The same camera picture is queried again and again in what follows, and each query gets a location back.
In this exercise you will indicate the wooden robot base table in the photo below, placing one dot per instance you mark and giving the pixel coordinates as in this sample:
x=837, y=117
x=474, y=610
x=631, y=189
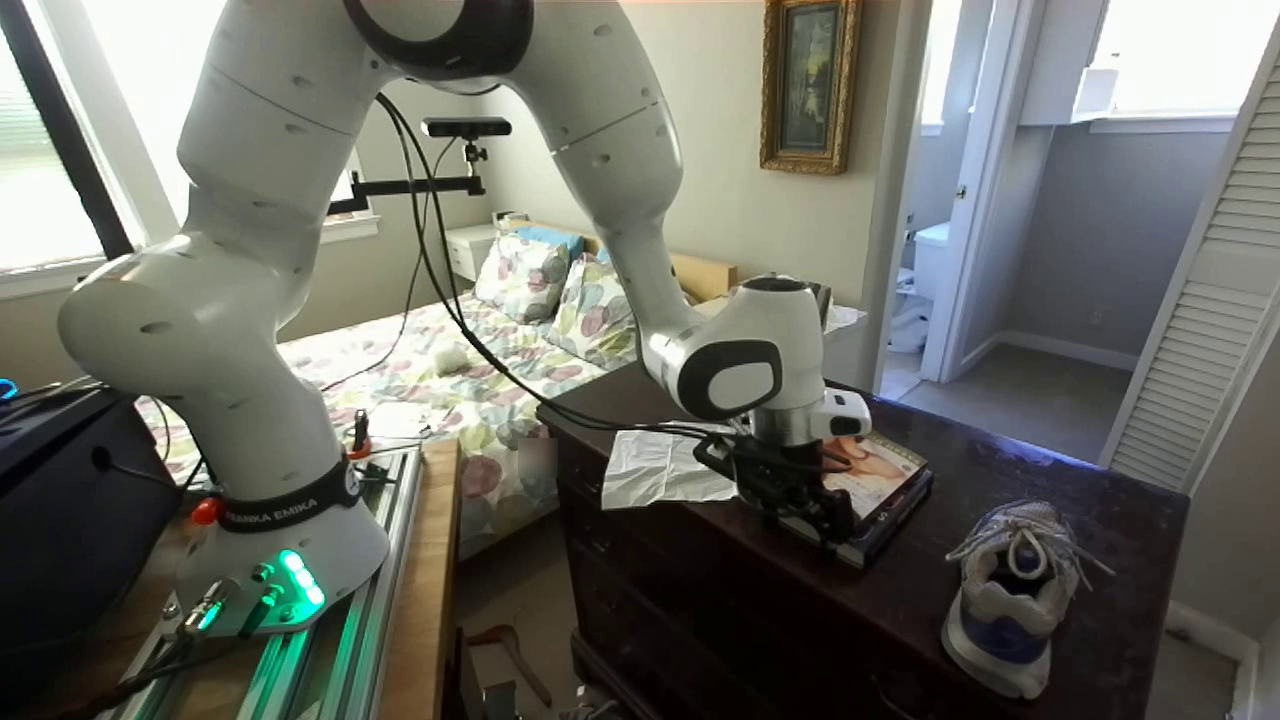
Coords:
x=373, y=658

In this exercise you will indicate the white louvered door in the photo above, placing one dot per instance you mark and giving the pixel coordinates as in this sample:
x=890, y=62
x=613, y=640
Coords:
x=1217, y=308

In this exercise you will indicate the black case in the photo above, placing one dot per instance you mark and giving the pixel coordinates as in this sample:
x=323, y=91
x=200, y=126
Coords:
x=80, y=506

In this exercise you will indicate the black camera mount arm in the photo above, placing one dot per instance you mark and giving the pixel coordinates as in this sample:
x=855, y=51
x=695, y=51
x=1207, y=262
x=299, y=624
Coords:
x=467, y=128

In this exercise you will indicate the white paper napkin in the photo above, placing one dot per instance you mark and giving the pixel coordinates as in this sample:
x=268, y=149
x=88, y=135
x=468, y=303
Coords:
x=656, y=468

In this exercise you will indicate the floral bed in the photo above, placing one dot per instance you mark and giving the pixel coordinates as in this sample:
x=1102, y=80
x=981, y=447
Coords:
x=546, y=307

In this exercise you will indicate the dark wooden dresser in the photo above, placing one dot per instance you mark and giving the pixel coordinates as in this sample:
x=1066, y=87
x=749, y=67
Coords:
x=711, y=615

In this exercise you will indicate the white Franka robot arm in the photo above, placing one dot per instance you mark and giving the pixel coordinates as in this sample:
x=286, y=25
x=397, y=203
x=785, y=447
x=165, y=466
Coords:
x=268, y=128

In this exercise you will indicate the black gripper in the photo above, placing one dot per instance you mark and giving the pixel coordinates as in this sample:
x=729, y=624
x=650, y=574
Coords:
x=766, y=468

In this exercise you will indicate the gold framed picture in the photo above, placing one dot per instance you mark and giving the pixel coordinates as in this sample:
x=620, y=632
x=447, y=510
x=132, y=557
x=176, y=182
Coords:
x=809, y=54

